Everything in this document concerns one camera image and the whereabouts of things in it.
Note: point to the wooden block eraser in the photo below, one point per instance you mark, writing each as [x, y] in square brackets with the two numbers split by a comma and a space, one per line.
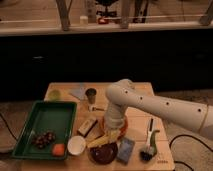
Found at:
[86, 126]

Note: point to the grey cloth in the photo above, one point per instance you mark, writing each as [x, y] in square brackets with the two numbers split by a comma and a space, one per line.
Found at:
[78, 92]

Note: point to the green plastic tray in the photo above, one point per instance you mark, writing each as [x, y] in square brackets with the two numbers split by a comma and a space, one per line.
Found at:
[46, 116]

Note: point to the orange fruit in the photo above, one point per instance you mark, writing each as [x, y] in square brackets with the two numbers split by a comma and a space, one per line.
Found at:
[58, 150]

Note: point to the dark grape bunch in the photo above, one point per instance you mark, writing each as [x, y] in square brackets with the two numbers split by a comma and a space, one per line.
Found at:
[41, 141]

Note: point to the purple bowl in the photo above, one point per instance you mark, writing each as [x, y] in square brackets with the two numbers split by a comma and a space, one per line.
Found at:
[105, 154]

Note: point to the green handled dish brush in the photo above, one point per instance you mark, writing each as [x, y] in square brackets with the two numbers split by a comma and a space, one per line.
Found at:
[149, 150]

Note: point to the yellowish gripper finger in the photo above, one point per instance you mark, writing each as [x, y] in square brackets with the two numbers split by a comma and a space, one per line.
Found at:
[114, 134]

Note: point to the yellow banana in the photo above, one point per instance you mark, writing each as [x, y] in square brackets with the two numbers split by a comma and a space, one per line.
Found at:
[100, 141]

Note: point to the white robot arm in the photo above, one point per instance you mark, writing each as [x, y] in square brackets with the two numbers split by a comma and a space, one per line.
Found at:
[192, 116]

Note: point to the blue sponge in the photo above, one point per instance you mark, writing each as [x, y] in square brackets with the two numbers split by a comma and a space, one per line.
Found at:
[125, 150]

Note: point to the small white spoon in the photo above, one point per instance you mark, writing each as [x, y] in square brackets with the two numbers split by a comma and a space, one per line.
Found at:
[93, 108]

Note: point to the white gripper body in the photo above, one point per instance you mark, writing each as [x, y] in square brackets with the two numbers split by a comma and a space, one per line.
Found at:
[114, 116]

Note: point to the orange plate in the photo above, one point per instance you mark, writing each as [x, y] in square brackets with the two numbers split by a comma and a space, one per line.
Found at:
[123, 129]

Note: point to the dark metal cup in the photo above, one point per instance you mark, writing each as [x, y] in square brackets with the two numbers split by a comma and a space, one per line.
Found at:
[91, 95]

